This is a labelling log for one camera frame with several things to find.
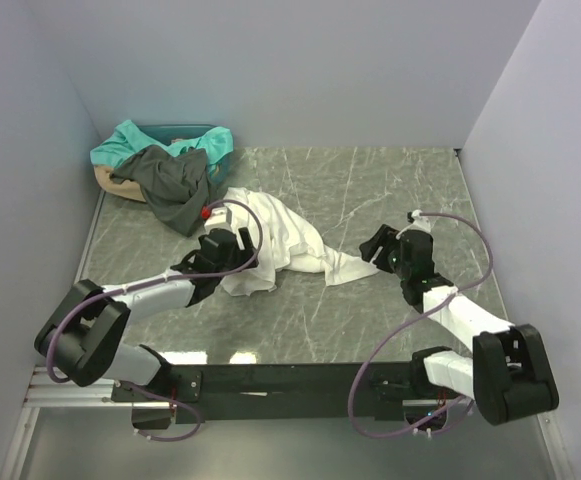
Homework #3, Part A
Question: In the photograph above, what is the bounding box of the white polo shirt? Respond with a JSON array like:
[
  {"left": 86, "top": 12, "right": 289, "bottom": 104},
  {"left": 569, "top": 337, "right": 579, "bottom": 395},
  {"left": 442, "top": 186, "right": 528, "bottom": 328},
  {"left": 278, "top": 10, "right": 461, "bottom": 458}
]
[{"left": 221, "top": 187, "right": 378, "bottom": 296}]

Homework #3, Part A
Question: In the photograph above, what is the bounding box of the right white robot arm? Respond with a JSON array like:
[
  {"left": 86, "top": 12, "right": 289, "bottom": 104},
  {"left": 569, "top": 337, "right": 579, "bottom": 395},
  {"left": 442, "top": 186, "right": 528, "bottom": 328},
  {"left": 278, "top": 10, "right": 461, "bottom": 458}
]
[{"left": 359, "top": 225, "right": 560, "bottom": 425}]

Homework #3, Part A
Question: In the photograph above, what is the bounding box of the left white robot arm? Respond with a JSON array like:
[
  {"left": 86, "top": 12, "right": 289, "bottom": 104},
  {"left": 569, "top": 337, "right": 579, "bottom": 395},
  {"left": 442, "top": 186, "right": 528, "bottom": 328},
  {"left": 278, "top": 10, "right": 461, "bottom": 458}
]
[{"left": 34, "top": 228, "right": 258, "bottom": 386}]

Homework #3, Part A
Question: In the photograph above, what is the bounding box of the teal plastic basket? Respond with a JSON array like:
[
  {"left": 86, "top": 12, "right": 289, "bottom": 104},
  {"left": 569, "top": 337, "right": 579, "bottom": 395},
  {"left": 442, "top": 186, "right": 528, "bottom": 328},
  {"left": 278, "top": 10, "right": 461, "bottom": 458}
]
[{"left": 138, "top": 124, "right": 234, "bottom": 183}]

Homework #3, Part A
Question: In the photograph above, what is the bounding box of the dark grey t shirt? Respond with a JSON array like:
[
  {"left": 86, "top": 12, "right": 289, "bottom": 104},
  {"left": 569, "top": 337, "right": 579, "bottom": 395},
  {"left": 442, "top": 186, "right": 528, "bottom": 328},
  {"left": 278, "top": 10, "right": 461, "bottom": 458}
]
[{"left": 110, "top": 145, "right": 218, "bottom": 237}]

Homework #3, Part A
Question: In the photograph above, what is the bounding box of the black base beam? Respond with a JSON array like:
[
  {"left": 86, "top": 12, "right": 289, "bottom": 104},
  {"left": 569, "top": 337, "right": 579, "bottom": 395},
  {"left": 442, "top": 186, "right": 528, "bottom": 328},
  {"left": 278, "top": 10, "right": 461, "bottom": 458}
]
[{"left": 112, "top": 362, "right": 457, "bottom": 424}]

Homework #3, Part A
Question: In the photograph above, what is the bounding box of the teal t shirt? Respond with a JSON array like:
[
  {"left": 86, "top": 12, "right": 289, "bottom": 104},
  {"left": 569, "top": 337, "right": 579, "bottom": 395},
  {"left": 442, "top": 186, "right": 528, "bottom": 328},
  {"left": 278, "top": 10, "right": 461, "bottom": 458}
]
[{"left": 90, "top": 120, "right": 234, "bottom": 173}]

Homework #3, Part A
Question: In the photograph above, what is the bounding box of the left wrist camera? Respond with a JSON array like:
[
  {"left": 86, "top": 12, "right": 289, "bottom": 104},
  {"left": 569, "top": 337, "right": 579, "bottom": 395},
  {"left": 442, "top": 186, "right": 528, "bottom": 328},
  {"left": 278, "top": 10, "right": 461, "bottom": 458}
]
[{"left": 201, "top": 206, "right": 233, "bottom": 234}]

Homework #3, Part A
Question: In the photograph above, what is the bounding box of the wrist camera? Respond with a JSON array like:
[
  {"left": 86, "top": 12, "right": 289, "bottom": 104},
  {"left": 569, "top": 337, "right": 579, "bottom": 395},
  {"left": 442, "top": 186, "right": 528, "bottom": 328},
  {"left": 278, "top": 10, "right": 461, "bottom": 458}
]
[
  {"left": 201, "top": 206, "right": 233, "bottom": 234},
  {"left": 406, "top": 209, "right": 432, "bottom": 234}
]

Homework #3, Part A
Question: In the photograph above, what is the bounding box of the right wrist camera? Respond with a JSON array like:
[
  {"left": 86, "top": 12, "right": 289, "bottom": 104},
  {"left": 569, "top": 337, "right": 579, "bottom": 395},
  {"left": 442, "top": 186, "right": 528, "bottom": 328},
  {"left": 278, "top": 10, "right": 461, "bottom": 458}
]
[{"left": 406, "top": 209, "right": 432, "bottom": 234}]

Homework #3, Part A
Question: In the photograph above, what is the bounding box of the aluminium frame rail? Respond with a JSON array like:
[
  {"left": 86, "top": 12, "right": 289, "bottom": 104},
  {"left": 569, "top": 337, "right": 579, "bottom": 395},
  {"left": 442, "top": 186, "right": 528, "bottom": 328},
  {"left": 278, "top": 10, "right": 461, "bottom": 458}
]
[{"left": 21, "top": 147, "right": 573, "bottom": 479}]

